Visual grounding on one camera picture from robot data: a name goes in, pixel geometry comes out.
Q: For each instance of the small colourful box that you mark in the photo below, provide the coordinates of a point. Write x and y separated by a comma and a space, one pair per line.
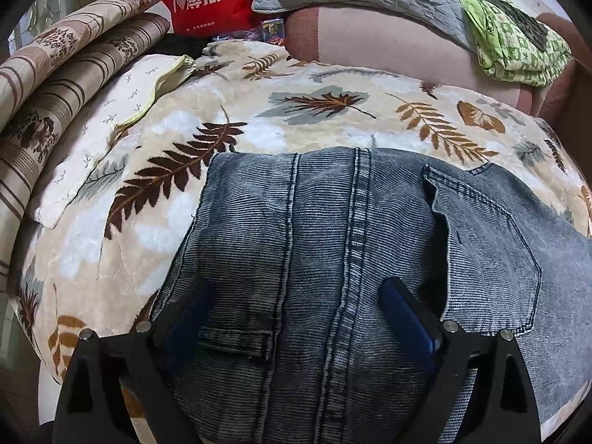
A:
270, 30

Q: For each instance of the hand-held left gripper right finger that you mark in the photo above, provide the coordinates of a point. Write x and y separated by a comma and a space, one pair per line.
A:
407, 323

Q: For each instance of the beige leaf print blanket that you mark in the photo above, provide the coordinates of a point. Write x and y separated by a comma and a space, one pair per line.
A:
277, 115

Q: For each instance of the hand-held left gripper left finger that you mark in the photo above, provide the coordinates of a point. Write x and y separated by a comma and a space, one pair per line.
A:
185, 328

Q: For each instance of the grey-blue denim pants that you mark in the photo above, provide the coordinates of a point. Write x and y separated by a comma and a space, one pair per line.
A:
323, 240

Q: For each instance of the green patterned cloth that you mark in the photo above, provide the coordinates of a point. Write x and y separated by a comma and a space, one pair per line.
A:
508, 51

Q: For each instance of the brown striped floral quilt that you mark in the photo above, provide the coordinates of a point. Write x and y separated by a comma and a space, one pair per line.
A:
69, 83

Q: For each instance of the pink and brown cushion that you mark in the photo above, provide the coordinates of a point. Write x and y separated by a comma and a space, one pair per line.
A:
379, 41

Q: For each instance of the white pillow with yellow trim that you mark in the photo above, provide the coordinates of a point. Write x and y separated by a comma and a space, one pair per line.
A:
92, 138

